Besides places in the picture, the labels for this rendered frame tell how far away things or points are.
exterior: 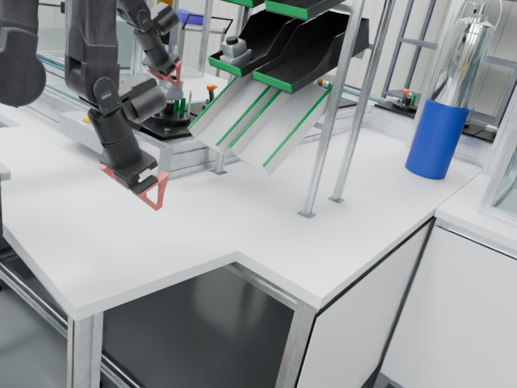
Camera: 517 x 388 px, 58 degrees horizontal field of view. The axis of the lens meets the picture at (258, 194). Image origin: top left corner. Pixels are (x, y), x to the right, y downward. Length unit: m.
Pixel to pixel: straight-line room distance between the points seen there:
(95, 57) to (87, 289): 0.40
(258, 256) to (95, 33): 0.56
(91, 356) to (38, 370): 1.00
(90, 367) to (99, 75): 0.55
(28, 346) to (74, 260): 1.13
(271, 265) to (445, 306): 0.83
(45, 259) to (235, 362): 1.21
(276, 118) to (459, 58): 0.78
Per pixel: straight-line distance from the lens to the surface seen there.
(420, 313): 1.75
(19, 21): 0.70
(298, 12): 1.08
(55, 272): 0.95
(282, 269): 1.02
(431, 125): 1.82
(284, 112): 1.25
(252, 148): 1.21
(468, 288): 1.66
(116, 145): 0.82
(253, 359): 2.06
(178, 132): 1.39
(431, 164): 1.85
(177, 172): 1.36
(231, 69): 1.19
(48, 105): 1.69
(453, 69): 1.80
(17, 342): 2.10
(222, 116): 1.31
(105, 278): 0.93
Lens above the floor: 1.40
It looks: 24 degrees down
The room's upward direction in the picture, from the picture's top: 11 degrees clockwise
